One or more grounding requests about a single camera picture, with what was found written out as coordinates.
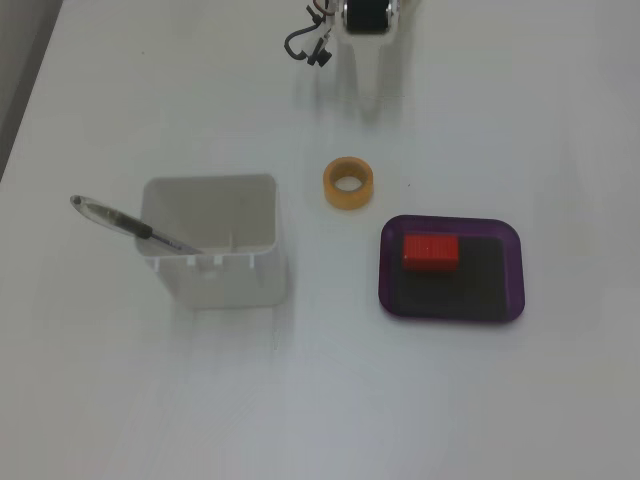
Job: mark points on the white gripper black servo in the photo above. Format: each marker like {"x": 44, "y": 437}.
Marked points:
{"x": 368, "y": 36}

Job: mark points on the red cube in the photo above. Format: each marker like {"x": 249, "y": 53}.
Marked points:
{"x": 430, "y": 252}

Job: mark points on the yellow tape roll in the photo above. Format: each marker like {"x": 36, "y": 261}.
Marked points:
{"x": 332, "y": 195}

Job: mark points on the purple metal tray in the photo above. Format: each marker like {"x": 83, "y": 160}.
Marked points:
{"x": 387, "y": 285}

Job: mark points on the white plastic pen holder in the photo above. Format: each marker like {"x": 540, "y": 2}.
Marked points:
{"x": 225, "y": 285}

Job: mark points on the black transparent ballpoint pen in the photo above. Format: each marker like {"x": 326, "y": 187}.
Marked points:
{"x": 115, "y": 217}

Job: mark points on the small black gripper camera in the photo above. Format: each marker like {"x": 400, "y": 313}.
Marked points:
{"x": 320, "y": 54}

